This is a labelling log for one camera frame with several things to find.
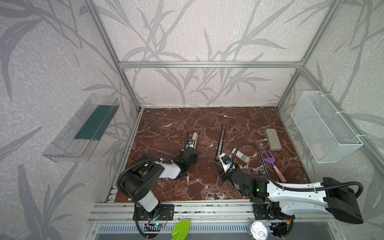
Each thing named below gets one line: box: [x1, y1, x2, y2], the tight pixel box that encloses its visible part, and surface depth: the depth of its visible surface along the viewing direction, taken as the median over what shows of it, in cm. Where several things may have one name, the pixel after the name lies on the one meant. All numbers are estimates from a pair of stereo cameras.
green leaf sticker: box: [171, 219, 191, 240], surface depth 70 cm
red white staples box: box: [231, 147, 251, 164], surface depth 95 cm
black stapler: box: [215, 124, 227, 162], surface depth 101 cm
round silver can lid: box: [247, 221, 268, 240], surface depth 65 cm
